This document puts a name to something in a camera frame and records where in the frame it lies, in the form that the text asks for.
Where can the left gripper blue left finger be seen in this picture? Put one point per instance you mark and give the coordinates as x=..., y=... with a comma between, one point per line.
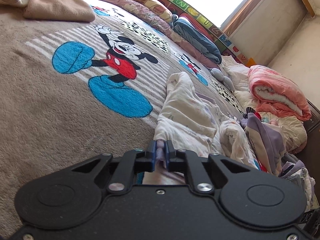
x=133, y=165

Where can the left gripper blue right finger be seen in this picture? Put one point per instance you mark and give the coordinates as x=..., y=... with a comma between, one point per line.
x=190, y=165

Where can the white floral quilted garment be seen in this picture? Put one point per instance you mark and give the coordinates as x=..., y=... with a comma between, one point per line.
x=195, y=122

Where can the grey clothes pile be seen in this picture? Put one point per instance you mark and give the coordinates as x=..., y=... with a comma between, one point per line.
x=298, y=174

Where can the purple and cream garment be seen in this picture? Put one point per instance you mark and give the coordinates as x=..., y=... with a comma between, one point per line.
x=267, y=141

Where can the Mickey Mouse bed blanket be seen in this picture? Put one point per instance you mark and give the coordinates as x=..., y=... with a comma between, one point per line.
x=51, y=114

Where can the grey plush toy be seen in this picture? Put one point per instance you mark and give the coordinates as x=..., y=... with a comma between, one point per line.
x=226, y=81

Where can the pink rolled quilt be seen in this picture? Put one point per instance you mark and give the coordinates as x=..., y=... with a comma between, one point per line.
x=277, y=94

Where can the cream quilt under pink one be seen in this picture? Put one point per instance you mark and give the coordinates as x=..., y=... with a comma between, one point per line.
x=292, y=128

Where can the blue folded duvet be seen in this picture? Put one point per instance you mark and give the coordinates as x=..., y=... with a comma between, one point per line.
x=201, y=42

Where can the dark wooden headboard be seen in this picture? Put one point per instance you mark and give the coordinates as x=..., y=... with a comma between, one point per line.
x=310, y=153

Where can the red pillow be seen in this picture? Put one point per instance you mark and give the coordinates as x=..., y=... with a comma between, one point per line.
x=196, y=25

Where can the colourful alphabet foam mat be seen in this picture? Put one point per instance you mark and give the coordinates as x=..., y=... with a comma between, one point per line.
x=222, y=40

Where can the beige folded fleece blanket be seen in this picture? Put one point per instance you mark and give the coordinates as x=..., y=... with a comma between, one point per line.
x=59, y=10

